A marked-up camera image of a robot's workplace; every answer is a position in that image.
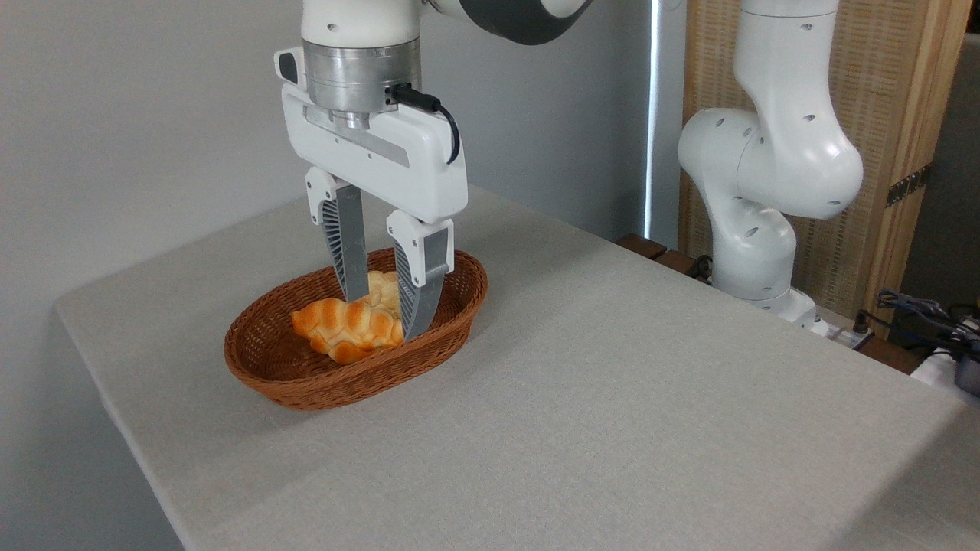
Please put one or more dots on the dark brown wooden platform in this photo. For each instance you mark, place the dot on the dark brown wooden platform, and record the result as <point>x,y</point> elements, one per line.
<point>641,245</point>

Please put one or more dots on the white cloth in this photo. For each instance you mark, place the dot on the white cloth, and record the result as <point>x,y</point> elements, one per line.
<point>934,371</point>

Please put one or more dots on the orange croissant bread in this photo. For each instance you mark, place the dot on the orange croissant bread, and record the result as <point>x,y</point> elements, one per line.
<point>344,329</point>

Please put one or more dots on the brown wicker basket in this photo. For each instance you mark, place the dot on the brown wicker basket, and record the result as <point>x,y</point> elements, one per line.
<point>306,386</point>

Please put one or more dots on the dark metal screen hinge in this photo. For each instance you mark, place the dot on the dark metal screen hinge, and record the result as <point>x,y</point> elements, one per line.
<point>909,186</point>

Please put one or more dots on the woven wood-framed screen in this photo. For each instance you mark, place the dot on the woven wood-framed screen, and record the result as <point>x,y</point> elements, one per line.
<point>880,76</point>

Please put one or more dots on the grey fabric tablecloth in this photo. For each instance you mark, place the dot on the grey fabric tablecloth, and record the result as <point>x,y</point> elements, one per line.
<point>612,421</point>

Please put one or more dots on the pale round bread roll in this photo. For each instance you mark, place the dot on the pale round bread roll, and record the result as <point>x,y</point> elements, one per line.
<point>381,289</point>

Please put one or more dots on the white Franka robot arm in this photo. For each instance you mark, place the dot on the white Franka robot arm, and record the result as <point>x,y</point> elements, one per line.
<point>773,153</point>

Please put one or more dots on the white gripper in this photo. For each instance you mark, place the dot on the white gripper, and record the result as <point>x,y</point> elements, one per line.
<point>398,164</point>

